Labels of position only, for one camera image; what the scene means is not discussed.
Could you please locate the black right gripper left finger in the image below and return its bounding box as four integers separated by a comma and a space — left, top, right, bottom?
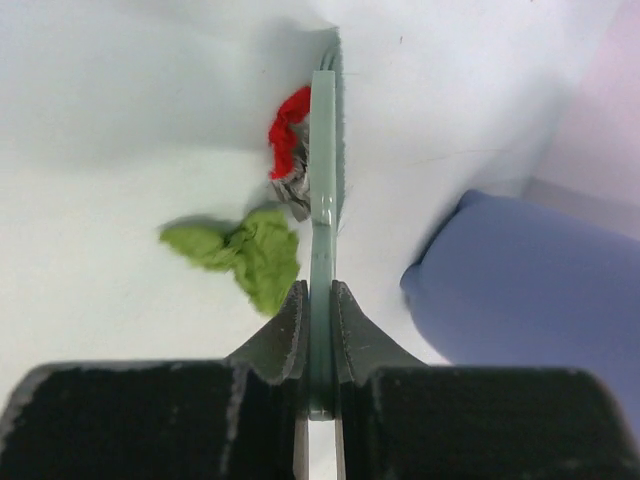
1, 281, 309, 479

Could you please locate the green paper scrap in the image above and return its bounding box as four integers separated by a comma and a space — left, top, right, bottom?
159, 209, 300, 317

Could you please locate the light green hand brush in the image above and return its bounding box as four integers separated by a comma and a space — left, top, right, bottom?
308, 30, 341, 421

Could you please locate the grey paper scrap near bin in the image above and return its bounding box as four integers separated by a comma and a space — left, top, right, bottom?
271, 119, 311, 223

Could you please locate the blue plastic waste bin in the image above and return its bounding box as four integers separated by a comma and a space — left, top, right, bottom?
399, 188, 640, 371

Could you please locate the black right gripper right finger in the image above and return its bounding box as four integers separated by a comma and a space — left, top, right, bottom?
330, 281, 639, 479

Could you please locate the red paper scrap upper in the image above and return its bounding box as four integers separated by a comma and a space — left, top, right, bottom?
268, 85, 311, 180

